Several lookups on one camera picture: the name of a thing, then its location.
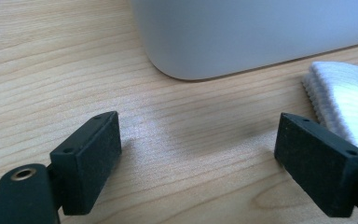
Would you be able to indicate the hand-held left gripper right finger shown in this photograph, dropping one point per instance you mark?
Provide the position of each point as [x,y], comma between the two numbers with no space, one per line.
[317,165]

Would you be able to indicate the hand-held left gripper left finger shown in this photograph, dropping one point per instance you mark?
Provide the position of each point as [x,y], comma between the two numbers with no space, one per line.
[88,161]

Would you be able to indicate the white cloth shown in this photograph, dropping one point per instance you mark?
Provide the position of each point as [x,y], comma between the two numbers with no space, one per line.
[345,93]

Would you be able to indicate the white compartment storage box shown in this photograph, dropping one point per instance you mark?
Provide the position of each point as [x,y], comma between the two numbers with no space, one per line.
[245,34]

